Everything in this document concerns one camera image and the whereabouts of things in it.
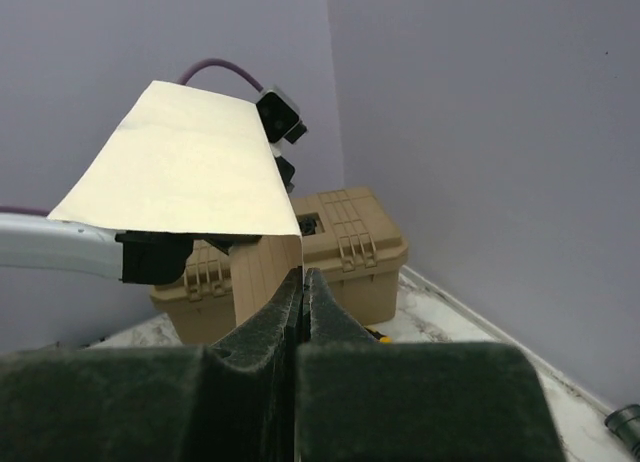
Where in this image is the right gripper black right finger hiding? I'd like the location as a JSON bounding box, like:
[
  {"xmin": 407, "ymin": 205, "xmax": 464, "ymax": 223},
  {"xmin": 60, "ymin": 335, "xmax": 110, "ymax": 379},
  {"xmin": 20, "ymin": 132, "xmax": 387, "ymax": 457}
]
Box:
[{"xmin": 302, "ymin": 268, "xmax": 379, "ymax": 345}]

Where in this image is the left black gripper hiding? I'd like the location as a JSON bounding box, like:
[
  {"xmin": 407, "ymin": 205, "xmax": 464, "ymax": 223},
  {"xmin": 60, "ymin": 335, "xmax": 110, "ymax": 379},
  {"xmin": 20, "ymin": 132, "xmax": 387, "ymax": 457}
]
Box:
[{"xmin": 204, "ymin": 154, "xmax": 297, "ymax": 256}]

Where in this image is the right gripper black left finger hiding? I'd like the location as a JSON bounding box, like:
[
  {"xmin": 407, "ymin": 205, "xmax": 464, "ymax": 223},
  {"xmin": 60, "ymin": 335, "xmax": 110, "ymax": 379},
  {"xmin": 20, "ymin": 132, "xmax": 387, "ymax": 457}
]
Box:
[{"xmin": 212, "ymin": 266, "xmax": 304, "ymax": 373}]

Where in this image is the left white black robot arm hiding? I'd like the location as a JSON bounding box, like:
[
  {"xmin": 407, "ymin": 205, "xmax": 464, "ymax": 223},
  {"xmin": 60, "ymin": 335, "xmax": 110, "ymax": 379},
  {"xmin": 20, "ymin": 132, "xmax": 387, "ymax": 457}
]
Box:
[{"xmin": 1, "ymin": 156, "xmax": 303, "ymax": 285}]

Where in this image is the tan plastic tool case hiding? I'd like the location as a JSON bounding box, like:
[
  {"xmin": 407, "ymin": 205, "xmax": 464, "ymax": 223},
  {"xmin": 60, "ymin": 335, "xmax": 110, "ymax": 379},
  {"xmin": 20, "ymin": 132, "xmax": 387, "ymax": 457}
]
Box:
[{"xmin": 150, "ymin": 187, "xmax": 408, "ymax": 344}]

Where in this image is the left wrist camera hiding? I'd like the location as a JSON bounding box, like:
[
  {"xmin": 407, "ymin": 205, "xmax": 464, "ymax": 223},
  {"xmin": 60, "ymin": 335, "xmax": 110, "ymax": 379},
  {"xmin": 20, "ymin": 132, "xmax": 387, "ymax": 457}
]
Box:
[{"xmin": 256, "ymin": 86, "xmax": 308, "ymax": 157}]

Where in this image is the yellow handled thin screwdriver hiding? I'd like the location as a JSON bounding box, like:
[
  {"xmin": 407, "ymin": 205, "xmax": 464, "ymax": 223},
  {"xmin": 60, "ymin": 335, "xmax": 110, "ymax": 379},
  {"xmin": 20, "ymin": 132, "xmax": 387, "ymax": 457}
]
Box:
[{"xmin": 366, "ymin": 327, "xmax": 392, "ymax": 343}]

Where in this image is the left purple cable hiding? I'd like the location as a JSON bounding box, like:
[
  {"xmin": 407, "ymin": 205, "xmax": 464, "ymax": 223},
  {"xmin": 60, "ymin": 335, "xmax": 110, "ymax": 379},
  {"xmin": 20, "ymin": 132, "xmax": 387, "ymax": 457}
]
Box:
[{"xmin": 0, "ymin": 57, "xmax": 264, "ymax": 218}]

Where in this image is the black corrugated hose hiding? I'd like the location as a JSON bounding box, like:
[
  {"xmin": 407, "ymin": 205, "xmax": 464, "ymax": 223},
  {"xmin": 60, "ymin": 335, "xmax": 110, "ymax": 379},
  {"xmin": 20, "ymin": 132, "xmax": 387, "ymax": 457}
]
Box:
[{"xmin": 603, "ymin": 403, "xmax": 640, "ymax": 448}]

